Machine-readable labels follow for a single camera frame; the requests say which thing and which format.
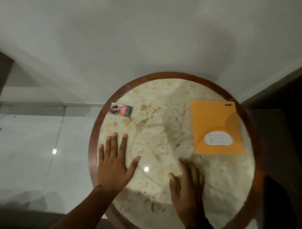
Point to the person's left hand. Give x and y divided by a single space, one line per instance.
113 170

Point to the person's right hand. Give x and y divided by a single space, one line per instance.
188 198

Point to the person's left little finger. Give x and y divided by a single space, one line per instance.
101 153

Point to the person's left middle finger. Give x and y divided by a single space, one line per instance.
114 144

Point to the person's right thumb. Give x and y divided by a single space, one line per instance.
173 186

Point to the person's left thumb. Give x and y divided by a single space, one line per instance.
134 164

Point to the person's right forearm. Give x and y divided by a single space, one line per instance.
200 224

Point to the person's left forearm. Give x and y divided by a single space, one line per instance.
85 210

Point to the small printed card box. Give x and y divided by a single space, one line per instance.
121 110

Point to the round marble table with wooden rim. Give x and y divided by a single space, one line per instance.
174 151

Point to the orange notebook with white label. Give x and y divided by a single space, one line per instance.
217 128

